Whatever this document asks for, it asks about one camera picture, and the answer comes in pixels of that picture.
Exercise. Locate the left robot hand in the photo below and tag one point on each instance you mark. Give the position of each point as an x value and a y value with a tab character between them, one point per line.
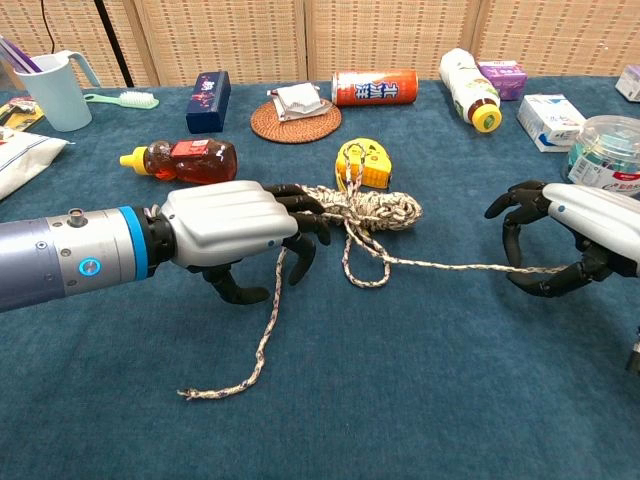
225	220

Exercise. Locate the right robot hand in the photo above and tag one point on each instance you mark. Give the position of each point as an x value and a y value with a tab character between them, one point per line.
600	220

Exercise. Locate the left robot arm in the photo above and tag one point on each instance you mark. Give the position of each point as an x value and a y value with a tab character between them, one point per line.
60	255

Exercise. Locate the honey bear bottle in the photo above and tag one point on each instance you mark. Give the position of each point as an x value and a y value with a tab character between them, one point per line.
195	162

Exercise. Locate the clear plastic jar of clips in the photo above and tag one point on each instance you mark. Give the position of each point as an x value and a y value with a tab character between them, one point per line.
607	155

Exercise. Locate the white and blue box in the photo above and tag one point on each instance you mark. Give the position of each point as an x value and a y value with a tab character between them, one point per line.
547	122

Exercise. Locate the dark blue rectangular box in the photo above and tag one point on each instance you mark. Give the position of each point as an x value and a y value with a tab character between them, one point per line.
207	102

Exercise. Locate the round woven coaster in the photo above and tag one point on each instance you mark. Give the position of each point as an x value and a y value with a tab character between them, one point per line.
300	127

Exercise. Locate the silver foil packet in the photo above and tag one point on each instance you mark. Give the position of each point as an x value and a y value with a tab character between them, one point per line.
297	102

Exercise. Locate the purple and white carton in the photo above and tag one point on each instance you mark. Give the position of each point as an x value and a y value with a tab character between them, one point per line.
631	82

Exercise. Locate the mint green brush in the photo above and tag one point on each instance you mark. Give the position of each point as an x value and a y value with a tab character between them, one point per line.
135	100

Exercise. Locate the yellow tape measure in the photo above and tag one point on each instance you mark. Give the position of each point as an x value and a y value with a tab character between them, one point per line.
372	167

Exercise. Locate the small purple carton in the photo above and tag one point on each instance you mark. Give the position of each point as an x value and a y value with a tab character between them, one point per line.
507	80

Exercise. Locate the white bottle yellow cap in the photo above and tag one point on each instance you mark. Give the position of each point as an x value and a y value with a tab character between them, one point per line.
467	85

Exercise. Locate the orange drink can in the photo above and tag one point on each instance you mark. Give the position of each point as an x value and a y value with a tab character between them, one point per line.
375	87

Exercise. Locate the black stand pole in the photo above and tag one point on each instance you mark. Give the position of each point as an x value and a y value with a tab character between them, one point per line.
115	45

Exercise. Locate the white sugar bag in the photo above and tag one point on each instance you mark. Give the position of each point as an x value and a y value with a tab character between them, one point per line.
25	160

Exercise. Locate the bamboo folding screen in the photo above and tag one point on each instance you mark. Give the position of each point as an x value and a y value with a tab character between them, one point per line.
350	40

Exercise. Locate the yellow packaged utility knife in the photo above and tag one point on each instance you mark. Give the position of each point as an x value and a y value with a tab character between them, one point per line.
17	115

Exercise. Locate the blue table carpet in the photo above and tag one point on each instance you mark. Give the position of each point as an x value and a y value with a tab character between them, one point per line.
400	375

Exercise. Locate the purple toothpaste tube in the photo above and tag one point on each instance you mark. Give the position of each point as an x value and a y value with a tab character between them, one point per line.
20	57

